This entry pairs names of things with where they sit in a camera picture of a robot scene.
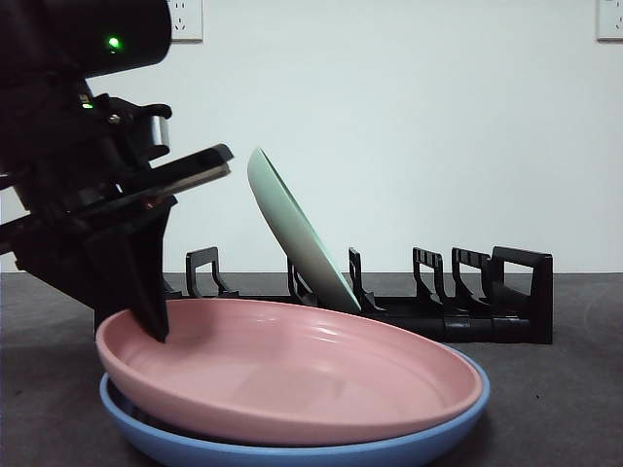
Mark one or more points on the white wall socket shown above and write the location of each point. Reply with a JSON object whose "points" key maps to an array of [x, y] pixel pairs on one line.
{"points": [[611, 19], [187, 22]]}

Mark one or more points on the blue round plate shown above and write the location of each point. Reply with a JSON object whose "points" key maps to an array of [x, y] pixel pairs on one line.
{"points": [[438, 438]]}

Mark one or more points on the pink round plate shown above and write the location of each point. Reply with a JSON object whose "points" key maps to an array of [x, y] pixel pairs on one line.
{"points": [[292, 370]]}

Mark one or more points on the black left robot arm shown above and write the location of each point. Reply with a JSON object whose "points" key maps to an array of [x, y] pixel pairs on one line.
{"points": [[48, 121]]}

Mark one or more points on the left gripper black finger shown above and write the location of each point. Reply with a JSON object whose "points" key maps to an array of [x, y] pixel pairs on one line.
{"points": [[141, 267], [73, 277]]}

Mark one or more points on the black plastic dish rack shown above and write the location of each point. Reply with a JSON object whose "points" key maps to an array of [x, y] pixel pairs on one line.
{"points": [[540, 301]]}

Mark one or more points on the green round plate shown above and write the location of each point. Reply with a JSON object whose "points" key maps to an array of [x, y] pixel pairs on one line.
{"points": [[287, 233]]}

